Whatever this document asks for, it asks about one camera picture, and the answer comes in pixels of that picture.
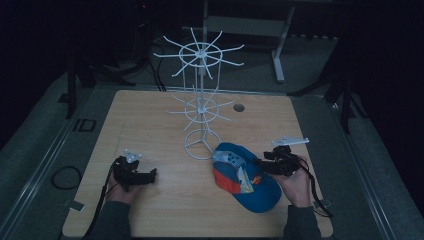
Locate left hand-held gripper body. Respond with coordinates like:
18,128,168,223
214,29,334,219
112,149,150,193

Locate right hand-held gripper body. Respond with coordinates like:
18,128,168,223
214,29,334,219
263,135,310,178

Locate blue and orange cap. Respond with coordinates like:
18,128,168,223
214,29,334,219
212,142,283,214

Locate person's left hand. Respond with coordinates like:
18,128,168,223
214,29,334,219
105,172,142,205

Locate person's right hand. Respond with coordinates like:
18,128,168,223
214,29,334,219
270,155,313,209

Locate black stand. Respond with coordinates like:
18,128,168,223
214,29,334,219
288,49,369,135
58,53,138,120

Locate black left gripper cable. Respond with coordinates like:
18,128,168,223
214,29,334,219
81,157,122,240

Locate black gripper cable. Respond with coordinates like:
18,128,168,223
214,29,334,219
81,157,122,240
298,157,334,219

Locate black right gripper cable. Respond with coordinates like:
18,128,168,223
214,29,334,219
298,157,334,219

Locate black cable loop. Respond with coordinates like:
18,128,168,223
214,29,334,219
50,165,83,191

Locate black background cables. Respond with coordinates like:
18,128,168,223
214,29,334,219
145,39,168,93

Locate grey metal desk frame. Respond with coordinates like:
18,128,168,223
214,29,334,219
200,0,298,84

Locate white wire hook rack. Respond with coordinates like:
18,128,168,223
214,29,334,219
153,27,245,161

